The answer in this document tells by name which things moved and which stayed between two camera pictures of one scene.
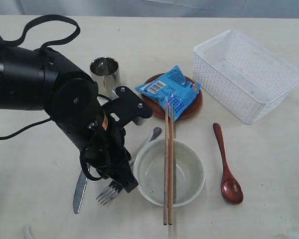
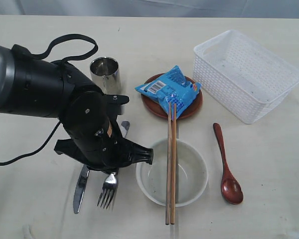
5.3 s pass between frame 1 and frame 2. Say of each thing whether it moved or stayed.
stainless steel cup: stayed
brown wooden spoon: stayed
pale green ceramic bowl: stayed
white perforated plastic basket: stayed
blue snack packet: stayed
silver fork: moved
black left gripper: moved
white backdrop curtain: stayed
